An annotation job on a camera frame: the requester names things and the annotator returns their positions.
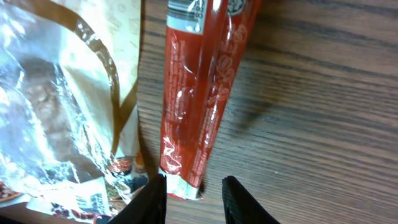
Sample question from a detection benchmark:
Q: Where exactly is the brown snack pouch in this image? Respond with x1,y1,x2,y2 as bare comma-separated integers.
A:
1,1,148,223

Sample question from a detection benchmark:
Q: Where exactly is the red snack stick packet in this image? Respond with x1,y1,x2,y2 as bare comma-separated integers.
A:
159,0,261,200

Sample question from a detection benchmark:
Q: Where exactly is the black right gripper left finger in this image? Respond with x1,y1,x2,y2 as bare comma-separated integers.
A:
108,174,167,224

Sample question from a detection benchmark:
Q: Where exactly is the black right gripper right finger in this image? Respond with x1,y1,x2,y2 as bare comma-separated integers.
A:
222,175,280,224

